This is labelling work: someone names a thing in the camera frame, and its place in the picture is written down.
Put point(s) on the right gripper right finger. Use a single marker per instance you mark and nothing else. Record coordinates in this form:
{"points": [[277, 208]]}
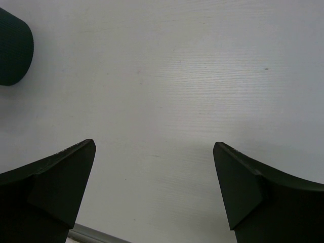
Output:
{"points": [[264, 204]]}

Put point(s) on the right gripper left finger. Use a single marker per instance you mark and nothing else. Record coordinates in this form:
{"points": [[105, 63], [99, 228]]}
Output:
{"points": [[40, 201]]}

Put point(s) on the dark teal plastic bin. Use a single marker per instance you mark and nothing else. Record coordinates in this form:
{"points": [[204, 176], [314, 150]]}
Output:
{"points": [[17, 47]]}

